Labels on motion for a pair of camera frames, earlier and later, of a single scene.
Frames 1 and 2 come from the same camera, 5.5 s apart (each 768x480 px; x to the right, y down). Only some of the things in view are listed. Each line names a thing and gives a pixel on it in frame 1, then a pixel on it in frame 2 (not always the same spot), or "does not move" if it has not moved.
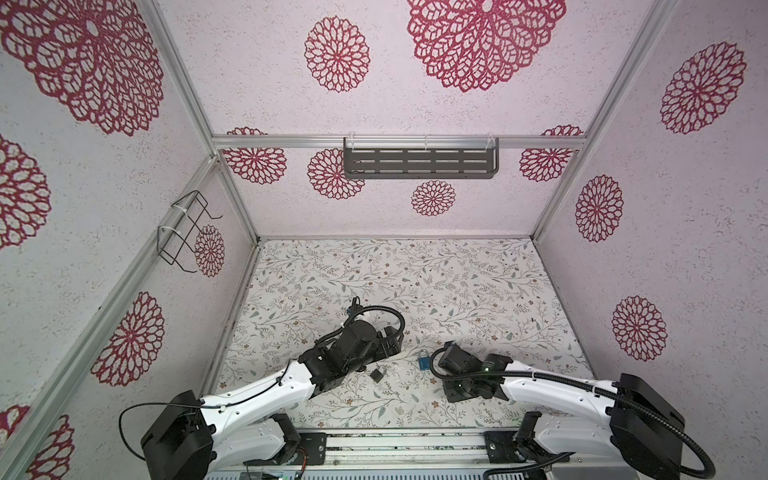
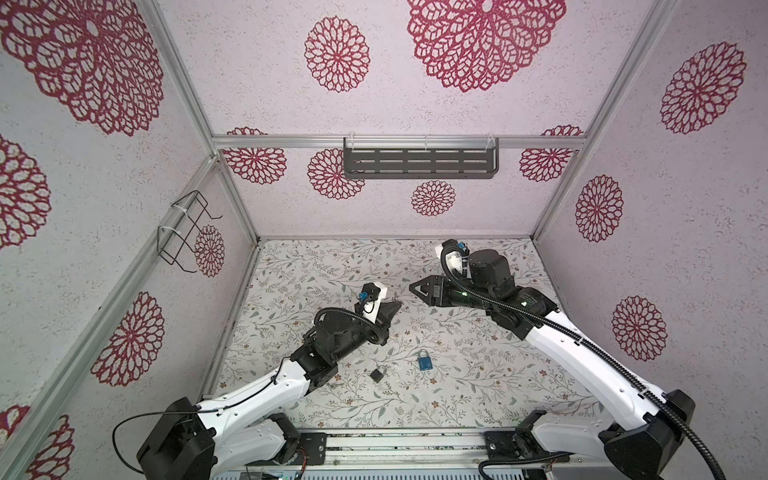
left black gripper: [393, 345] → [381, 327]
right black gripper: [448, 395] → [435, 282]
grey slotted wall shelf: [416, 158] does not move
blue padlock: [424, 361] does not move
